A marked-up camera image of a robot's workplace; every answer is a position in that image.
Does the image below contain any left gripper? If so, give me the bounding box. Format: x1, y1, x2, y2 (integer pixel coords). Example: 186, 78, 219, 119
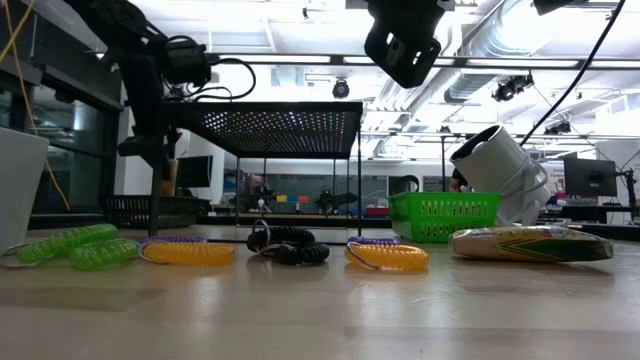
117, 49, 184, 167

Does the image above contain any purple coil keychain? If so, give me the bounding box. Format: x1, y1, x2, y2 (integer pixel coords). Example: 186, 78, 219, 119
347, 235, 401, 247
138, 235, 209, 247

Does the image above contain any orange coil keychain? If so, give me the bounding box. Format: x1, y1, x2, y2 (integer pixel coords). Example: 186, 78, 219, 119
343, 241, 430, 273
137, 241, 237, 268

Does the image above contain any green coil keychain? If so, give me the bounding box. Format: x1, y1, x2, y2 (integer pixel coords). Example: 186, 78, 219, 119
0, 223, 120, 270
69, 238, 140, 272

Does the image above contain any black coil keychain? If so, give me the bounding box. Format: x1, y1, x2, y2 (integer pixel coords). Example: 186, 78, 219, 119
258, 242, 331, 267
246, 218, 317, 254

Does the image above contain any white desk lamp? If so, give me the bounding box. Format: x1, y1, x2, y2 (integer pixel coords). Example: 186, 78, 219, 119
448, 124, 552, 227

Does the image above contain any black computer monitor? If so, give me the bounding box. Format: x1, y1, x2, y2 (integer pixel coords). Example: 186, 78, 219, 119
175, 154, 215, 190
563, 157, 619, 198

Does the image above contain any black mesh tray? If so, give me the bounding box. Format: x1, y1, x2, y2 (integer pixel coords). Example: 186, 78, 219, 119
105, 194, 212, 230

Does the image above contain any person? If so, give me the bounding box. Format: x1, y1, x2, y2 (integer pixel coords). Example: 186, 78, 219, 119
448, 168, 469, 194
239, 174, 274, 211

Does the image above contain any black perforated metal shelf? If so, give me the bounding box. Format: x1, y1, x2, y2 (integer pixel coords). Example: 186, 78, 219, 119
148, 101, 365, 246

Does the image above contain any long ceiling light bar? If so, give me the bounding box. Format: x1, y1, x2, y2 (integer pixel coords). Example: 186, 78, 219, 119
207, 52, 640, 70

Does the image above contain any black ceiling light cluster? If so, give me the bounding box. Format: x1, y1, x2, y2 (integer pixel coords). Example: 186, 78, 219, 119
491, 72, 535, 103

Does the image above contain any pale blue plastic bin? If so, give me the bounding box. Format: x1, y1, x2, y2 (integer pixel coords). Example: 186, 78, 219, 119
0, 127, 50, 253

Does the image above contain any green plastic basket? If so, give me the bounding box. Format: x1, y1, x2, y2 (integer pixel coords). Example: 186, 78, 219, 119
388, 191, 503, 245

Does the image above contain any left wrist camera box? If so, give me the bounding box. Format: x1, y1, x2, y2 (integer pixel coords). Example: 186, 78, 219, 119
163, 35, 212, 90

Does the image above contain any silver ceiling air duct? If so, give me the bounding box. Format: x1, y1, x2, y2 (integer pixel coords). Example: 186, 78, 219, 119
442, 9, 546, 104

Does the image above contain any yellow extension cord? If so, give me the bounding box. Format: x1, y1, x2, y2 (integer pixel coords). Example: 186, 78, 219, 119
0, 0, 71, 211

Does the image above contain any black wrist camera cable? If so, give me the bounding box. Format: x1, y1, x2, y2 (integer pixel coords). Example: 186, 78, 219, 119
169, 57, 258, 103

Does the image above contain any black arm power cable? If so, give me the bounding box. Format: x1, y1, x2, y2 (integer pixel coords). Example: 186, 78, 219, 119
519, 0, 627, 147

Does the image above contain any white lamp cable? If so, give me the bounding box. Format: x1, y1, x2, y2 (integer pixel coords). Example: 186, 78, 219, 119
497, 149, 551, 226

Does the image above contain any black metal rig frame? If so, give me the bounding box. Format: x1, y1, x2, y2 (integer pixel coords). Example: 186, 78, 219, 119
29, 212, 640, 241

